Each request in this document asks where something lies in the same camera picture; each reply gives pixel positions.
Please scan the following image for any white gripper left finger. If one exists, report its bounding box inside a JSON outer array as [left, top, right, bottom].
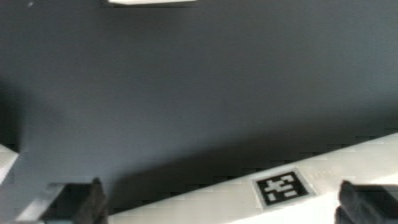
[[16, 178, 109, 224]]

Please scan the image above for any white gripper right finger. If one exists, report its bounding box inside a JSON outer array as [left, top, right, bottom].
[[334, 181, 398, 224]]

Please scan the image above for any white desk leg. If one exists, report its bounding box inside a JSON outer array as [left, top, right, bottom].
[[109, 133, 398, 224], [107, 0, 198, 6]]

